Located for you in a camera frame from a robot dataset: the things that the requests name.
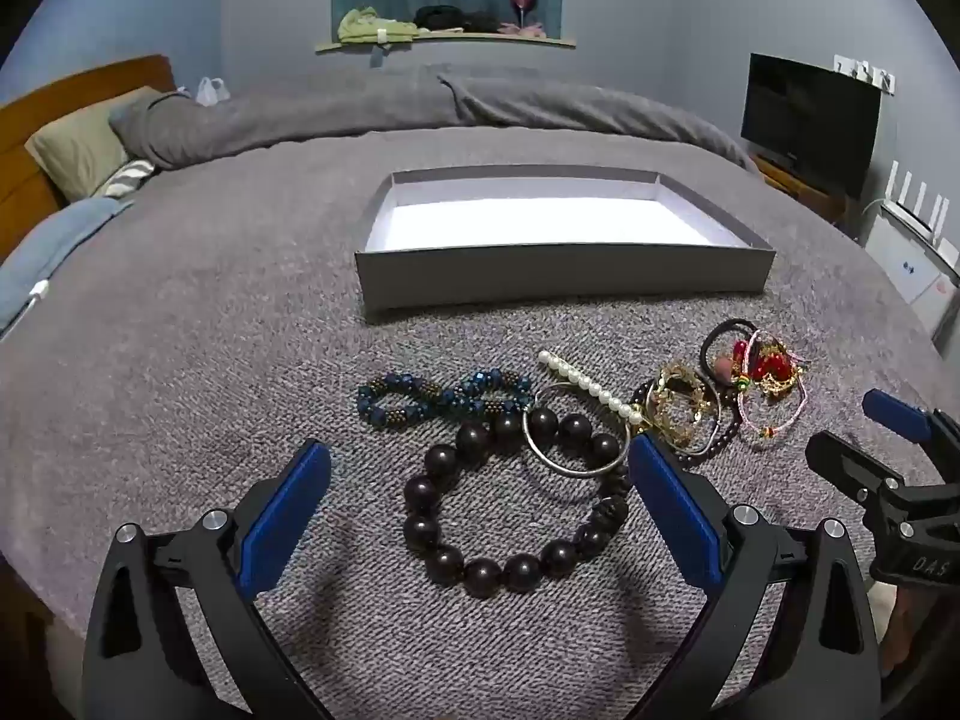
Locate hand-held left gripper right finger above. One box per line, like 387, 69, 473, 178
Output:
627, 435, 882, 720

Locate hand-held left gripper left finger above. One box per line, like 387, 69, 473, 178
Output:
81, 439, 332, 720

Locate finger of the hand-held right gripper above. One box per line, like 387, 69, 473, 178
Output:
861, 388, 960, 481
805, 431, 910, 522

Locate small dark red bead bracelet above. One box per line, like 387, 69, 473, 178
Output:
630, 379, 742, 462

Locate pink cord bracelet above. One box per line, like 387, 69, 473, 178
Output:
736, 375, 811, 447

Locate black hair tie red beads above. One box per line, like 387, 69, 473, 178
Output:
699, 317, 811, 395

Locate gold chain bracelet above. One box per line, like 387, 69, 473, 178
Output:
645, 361, 722, 457

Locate white pearl strand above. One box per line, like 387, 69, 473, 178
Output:
538, 350, 644, 425

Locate large dark wooden bead bracelet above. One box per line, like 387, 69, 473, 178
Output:
402, 409, 631, 601

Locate silver bangle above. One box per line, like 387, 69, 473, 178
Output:
523, 382, 632, 477

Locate blue beaded bracelet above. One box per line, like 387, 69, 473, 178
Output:
356, 369, 535, 432

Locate grey cardboard tray box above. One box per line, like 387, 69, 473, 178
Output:
354, 169, 776, 325

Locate white cabinet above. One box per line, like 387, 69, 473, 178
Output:
862, 202, 960, 346

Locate white router with antennas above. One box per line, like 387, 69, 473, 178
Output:
881, 161, 960, 271

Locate grey bed blanket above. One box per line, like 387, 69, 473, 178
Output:
0, 127, 960, 698

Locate wooden stand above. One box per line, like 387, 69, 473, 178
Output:
754, 154, 848, 222

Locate black flat screen monitor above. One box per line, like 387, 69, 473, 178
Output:
741, 52, 882, 200

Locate light blue blanket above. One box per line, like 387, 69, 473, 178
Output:
0, 197, 136, 338

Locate striped pillow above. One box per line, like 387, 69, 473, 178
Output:
101, 157, 158, 200

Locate grey duvet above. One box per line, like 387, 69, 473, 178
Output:
109, 64, 758, 173

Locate olive pillow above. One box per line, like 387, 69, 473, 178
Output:
25, 86, 162, 203

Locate wooden headboard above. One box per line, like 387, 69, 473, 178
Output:
0, 54, 177, 263

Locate green cloth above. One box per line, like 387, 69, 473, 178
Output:
337, 7, 419, 44

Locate wooden window sill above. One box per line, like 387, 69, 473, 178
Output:
315, 31, 577, 53

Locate black cloth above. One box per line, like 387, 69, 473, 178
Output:
414, 4, 500, 35

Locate white wall hook rack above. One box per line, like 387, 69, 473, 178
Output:
832, 54, 897, 97

